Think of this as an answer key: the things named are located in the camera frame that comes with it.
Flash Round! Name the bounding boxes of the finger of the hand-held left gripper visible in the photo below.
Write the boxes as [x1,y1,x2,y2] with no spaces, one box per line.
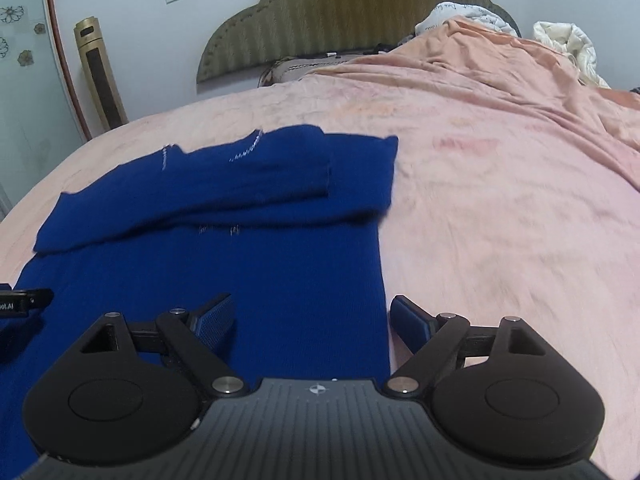
[0,284,55,319]

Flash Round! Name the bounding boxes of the dark clothes at headboard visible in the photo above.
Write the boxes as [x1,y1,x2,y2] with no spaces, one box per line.
[369,34,417,57]

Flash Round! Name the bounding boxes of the pink bed sheet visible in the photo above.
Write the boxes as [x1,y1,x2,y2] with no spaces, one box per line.
[0,17,640,480]

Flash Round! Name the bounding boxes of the gold tower fan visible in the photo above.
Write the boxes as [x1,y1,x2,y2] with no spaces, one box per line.
[73,16,129,130]

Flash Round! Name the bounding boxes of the frosted glass door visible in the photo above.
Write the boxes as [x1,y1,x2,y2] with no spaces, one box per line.
[0,0,93,221]

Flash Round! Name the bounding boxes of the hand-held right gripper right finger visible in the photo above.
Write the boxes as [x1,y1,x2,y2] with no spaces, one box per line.
[382,295,549,399]

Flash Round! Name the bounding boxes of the olive padded headboard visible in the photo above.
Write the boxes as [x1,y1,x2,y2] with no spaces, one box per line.
[196,0,522,95]

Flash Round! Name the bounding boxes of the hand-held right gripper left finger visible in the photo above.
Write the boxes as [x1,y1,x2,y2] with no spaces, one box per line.
[79,293,247,399]

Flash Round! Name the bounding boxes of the cream quilt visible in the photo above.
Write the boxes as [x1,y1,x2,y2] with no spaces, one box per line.
[532,21,612,89]

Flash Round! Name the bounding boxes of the white printed quilt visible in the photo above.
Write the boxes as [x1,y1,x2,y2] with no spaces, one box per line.
[413,2,519,38]

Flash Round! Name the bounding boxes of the blue knitted sweater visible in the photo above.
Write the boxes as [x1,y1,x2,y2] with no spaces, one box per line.
[0,124,400,466]

